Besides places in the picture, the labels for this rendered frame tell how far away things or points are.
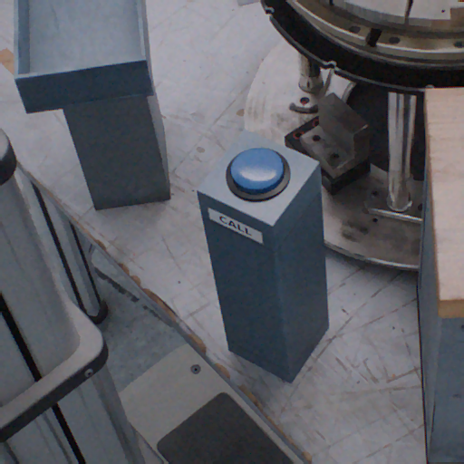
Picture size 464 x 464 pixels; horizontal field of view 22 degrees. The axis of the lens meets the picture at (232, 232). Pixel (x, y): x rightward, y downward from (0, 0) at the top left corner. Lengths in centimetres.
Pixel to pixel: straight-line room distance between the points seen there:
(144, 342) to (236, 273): 108
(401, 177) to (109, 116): 28
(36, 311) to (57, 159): 40
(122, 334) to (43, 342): 113
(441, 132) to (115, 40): 31
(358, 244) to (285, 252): 23
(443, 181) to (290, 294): 19
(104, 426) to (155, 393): 63
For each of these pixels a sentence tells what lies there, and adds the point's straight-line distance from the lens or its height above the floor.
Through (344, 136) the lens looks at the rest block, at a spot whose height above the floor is 86.
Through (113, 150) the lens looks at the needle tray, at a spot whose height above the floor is 87.
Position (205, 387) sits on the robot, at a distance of 168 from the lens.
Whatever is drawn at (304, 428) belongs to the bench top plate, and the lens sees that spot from 107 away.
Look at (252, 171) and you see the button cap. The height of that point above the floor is 104.
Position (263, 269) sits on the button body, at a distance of 94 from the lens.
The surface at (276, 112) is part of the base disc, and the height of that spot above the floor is 80.
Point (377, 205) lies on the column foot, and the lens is 116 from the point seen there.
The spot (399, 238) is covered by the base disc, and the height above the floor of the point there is 80.
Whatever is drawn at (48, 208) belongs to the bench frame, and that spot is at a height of 34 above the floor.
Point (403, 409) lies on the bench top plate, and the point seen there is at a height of 78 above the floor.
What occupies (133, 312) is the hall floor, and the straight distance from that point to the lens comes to 207.
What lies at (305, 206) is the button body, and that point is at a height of 100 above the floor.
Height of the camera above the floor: 174
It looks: 55 degrees down
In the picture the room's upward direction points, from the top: 10 degrees counter-clockwise
